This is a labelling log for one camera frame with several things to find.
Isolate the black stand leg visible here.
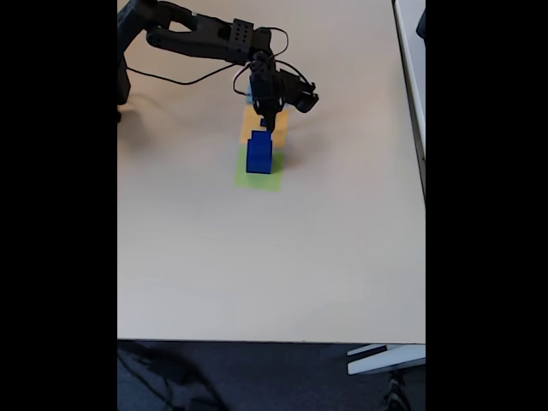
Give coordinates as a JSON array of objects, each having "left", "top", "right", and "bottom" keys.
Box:
[{"left": 380, "top": 370, "right": 414, "bottom": 411}]

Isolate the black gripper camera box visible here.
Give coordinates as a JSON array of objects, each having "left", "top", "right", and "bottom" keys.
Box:
[{"left": 252, "top": 94, "right": 284, "bottom": 115}]

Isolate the medium blue cube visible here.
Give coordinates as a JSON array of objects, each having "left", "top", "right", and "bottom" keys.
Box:
[{"left": 248, "top": 130, "right": 273, "bottom": 160}]

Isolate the large blue cube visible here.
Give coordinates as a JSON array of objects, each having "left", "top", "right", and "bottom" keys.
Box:
[{"left": 246, "top": 145, "right": 274, "bottom": 176}]

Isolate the white table foot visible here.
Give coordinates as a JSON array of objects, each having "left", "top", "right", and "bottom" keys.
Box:
[{"left": 346, "top": 343, "right": 426, "bottom": 377}]

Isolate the thin black camera cable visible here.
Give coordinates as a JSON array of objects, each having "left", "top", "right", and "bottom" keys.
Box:
[{"left": 127, "top": 63, "right": 253, "bottom": 100}]

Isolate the orange paper square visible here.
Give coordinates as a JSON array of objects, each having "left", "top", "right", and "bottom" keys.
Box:
[{"left": 238, "top": 104, "right": 289, "bottom": 150}]

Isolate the white side table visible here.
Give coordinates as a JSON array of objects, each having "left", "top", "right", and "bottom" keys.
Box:
[{"left": 392, "top": 0, "right": 426, "bottom": 202}]

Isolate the green paper square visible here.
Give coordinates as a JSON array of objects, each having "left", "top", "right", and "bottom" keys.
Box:
[{"left": 233, "top": 149, "right": 286, "bottom": 193}]

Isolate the black motor cable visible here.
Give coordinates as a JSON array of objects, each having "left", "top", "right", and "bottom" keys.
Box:
[{"left": 267, "top": 26, "right": 312, "bottom": 85}]

